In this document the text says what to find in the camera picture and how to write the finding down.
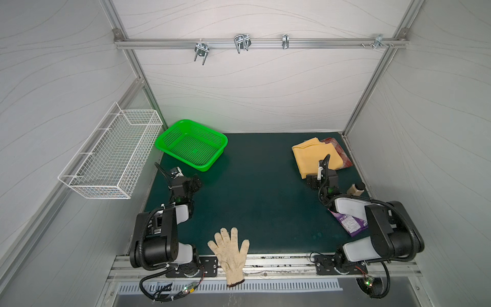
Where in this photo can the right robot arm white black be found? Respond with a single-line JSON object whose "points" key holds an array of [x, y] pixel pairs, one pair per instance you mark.
{"points": [[393, 235]]}

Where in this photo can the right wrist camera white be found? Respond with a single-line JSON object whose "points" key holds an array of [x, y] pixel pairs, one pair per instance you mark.
{"points": [[319, 173]]}

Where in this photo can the aluminium cross rail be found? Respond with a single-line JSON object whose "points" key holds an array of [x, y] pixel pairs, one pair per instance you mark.
{"points": [[256, 43]]}

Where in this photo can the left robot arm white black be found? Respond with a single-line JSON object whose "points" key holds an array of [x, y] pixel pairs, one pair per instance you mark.
{"points": [[155, 243]]}

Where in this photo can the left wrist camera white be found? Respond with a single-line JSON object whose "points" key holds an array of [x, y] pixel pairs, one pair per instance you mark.
{"points": [[176, 172]]}

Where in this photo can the purple snack packet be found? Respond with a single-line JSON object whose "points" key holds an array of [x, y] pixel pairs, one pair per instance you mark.
{"points": [[352, 225]]}

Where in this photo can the yellow tan skirt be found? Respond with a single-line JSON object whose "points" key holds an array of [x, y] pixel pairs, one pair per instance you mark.
{"points": [[309, 153]]}

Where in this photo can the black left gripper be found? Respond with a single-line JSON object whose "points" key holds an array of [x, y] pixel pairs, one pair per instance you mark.
{"points": [[191, 183]]}

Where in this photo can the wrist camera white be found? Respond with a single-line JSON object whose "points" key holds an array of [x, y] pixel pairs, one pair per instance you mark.
{"points": [[176, 172], [319, 173]]}

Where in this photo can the white knit work glove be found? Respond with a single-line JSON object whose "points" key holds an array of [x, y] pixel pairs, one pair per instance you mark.
{"points": [[230, 255]]}

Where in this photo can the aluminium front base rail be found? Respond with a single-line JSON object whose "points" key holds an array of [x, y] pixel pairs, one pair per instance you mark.
{"points": [[273, 266]]}

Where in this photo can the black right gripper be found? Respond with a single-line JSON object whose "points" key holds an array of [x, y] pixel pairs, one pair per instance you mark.
{"points": [[322, 180]]}

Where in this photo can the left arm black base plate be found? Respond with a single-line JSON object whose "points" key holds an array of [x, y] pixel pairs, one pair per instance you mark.
{"points": [[198, 268]]}

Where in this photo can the red plaid skirt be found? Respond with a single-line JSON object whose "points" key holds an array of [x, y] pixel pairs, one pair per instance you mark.
{"points": [[344, 157]]}

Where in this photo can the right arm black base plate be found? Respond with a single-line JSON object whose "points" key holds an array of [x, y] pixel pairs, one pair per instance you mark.
{"points": [[326, 264]]}

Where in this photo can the small beige bottle black cap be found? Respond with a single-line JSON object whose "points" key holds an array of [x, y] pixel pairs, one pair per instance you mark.
{"points": [[356, 189]]}

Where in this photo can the green plastic basket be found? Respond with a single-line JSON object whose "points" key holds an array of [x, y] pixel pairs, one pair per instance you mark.
{"points": [[193, 144]]}

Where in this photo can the metal u-bolt hook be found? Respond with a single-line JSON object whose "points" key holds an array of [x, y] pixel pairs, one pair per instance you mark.
{"points": [[201, 51], [242, 42]]}

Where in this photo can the white wire basket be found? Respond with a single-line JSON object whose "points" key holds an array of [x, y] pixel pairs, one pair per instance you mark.
{"points": [[110, 162]]}

